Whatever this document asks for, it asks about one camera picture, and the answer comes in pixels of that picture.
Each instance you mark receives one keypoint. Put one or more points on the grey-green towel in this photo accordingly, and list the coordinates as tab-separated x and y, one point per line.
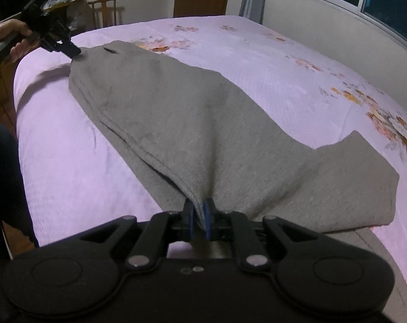
196	124

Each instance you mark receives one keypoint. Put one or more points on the person's left hand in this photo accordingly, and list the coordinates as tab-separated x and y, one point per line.
20	45

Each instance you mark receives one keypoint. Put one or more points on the pink floral bed sheet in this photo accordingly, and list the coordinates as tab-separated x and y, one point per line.
291	74

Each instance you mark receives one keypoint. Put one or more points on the wooden chair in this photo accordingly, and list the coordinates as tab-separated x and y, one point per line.
105	11

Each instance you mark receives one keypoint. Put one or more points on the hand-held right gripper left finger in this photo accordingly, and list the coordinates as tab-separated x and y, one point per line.
190	217

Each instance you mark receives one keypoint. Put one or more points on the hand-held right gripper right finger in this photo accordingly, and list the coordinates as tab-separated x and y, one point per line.
208	220

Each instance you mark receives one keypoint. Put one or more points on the person's leg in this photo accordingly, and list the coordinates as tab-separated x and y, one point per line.
8	181

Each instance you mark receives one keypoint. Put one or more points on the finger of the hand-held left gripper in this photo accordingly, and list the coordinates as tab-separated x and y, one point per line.
70	49

